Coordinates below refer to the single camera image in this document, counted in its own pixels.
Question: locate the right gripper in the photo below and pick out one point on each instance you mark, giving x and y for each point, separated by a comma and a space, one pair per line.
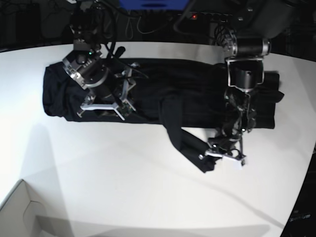
107, 91

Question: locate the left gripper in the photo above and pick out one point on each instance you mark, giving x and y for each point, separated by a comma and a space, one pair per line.
229, 148

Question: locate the dark navy t-shirt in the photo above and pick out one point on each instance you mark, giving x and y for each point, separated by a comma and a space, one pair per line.
204, 118

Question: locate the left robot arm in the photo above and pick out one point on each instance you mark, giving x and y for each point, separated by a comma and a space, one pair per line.
246, 42

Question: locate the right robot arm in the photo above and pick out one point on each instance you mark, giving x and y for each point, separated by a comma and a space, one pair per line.
87, 25

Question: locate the blue box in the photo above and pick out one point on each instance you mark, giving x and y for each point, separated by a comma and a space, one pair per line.
153, 4

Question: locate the white power strip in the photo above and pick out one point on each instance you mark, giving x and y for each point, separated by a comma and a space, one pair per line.
212, 16

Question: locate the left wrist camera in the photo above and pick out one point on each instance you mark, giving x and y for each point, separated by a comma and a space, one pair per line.
239, 164

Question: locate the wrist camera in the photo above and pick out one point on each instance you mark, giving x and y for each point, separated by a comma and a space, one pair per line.
239, 164
124, 110

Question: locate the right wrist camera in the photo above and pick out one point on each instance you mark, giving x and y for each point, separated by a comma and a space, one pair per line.
124, 110

